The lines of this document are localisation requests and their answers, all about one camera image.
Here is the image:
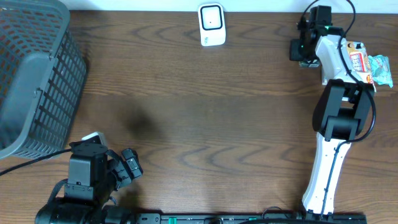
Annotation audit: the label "white barcode scanner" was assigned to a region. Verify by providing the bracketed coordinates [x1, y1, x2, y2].
[197, 3, 226, 47]

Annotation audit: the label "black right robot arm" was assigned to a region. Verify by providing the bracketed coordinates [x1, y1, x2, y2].
[289, 3, 376, 221]

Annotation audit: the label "green soft wipes pack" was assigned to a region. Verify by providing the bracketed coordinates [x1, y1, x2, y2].
[369, 55, 393, 88]

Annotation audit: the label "cream wipes pack blue edges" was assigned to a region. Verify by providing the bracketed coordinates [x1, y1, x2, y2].
[346, 41, 376, 91]

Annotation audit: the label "grey plastic mesh basket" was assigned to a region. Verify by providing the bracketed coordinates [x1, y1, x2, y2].
[1, 0, 88, 159]

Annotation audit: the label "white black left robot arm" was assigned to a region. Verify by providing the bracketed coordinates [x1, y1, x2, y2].
[35, 138, 143, 224]

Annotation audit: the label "black healing ointment box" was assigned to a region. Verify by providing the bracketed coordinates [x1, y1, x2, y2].
[298, 60, 320, 68]

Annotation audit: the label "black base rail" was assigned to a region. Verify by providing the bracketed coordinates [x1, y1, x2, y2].
[135, 210, 368, 224]

